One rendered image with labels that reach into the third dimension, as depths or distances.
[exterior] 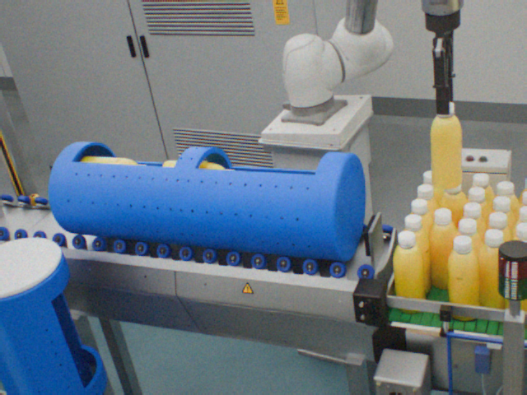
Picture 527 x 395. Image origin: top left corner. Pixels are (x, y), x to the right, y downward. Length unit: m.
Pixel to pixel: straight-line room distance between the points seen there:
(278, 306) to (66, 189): 0.69
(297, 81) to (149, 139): 2.02
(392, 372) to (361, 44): 1.15
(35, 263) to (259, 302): 0.62
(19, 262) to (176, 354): 1.28
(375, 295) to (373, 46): 1.02
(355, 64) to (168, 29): 1.62
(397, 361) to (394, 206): 2.27
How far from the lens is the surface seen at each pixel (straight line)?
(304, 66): 2.42
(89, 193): 2.09
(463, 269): 1.71
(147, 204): 1.98
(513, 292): 1.44
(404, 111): 4.91
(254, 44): 3.66
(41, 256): 2.11
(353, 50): 2.46
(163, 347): 3.29
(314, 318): 1.98
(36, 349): 2.11
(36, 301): 2.03
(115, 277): 2.23
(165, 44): 3.96
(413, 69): 4.80
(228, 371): 3.08
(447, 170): 1.79
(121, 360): 2.80
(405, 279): 1.76
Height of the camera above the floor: 2.07
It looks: 30 degrees down
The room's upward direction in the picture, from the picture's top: 10 degrees counter-clockwise
